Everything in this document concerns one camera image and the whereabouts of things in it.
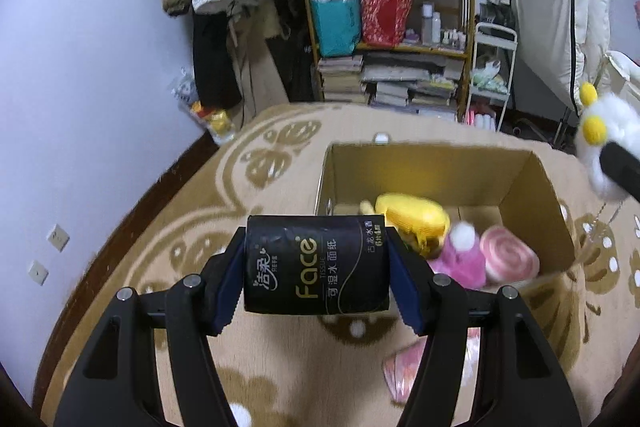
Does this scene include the white yellow plush toy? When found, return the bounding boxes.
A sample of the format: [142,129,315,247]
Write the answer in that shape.
[575,82,639,202]

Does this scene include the pink swirl plush toy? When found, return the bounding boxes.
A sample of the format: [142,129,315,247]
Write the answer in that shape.
[480,225,540,284]

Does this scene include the magenta plush toy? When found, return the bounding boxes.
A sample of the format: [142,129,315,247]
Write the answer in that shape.
[428,221,487,289]

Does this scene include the black Face tissue pack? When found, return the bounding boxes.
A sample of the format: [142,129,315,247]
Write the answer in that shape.
[244,215,390,315]

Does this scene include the green tissue pack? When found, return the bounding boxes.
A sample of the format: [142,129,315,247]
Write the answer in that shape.
[333,202,360,216]

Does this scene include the open cardboard box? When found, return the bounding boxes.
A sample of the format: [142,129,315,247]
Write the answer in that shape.
[316,143,575,277]

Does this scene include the beige patterned round rug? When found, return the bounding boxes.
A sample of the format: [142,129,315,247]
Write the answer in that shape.
[41,104,639,426]

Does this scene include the white metal trolley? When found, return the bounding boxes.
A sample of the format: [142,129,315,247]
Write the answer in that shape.
[464,22,518,132]

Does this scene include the stack of books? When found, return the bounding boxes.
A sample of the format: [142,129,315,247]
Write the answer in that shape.
[318,51,466,121]

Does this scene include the wooden bookshelf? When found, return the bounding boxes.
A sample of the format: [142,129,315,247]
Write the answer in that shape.
[305,0,474,107]

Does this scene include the plastic bag of snacks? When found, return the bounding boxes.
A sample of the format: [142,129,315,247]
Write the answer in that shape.
[170,68,235,146]

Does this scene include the red gift bag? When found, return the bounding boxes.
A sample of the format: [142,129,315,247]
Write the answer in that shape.
[360,0,412,48]

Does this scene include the black trousers hanging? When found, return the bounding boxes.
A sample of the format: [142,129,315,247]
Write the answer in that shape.
[193,13,242,109]

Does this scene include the teal storage bag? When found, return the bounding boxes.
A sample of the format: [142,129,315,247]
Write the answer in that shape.
[309,0,361,57]

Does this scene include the lower wall socket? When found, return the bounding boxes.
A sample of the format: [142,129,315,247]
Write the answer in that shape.
[27,260,49,286]

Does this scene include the wall socket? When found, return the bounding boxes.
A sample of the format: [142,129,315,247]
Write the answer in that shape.
[27,260,49,286]
[47,225,70,253]

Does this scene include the upper wall socket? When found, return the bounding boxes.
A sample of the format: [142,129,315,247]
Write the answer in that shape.
[47,225,70,253]

